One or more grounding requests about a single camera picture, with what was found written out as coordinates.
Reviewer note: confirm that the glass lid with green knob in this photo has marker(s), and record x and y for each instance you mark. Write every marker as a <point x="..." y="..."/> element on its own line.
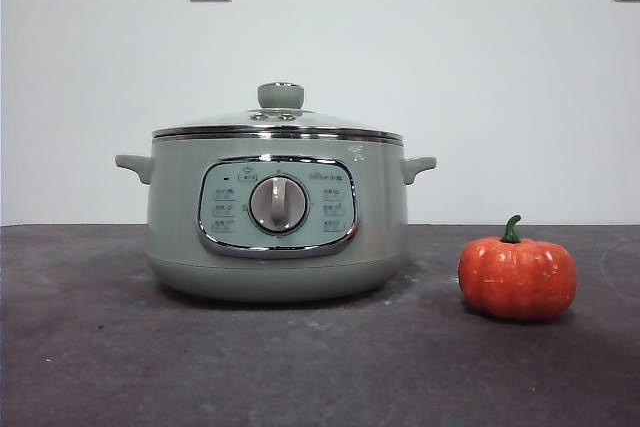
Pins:
<point x="280" y="95"/>

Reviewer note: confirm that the orange toy pumpkin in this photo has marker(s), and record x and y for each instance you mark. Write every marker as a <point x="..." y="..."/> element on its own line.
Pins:
<point x="515" y="277"/>

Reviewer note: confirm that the sage green electric cooking pot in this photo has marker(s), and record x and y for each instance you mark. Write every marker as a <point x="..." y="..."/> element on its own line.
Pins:
<point x="175" y="227"/>

